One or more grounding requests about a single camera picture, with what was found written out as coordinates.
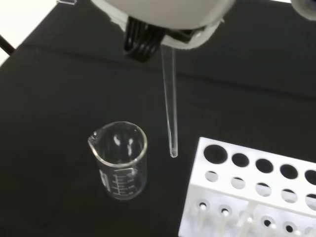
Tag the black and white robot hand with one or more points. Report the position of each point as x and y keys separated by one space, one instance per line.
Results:
x=168 y=14

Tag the clear glass graduated beaker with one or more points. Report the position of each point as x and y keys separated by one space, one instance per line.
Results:
x=118 y=160

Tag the white test tube rack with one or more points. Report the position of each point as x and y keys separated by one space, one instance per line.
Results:
x=251 y=192

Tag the black bench cloth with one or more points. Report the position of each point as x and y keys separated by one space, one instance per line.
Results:
x=74 y=98

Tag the round clear glass vessel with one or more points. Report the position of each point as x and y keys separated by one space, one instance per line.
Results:
x=304 y=8

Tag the black tripod leg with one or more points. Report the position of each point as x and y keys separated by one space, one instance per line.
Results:
x=7 y=45

